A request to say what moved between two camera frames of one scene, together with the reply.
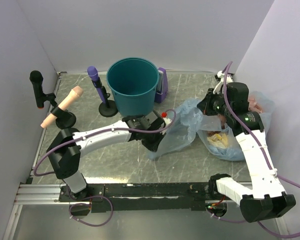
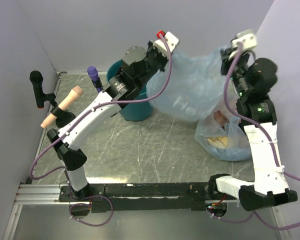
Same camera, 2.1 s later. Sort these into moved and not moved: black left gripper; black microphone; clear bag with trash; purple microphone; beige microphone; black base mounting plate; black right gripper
Moved: black left gripper; black right gripper
Not moved: clear bag with trash; black microphone; beige microphone; purple microphone; black base mounting plate
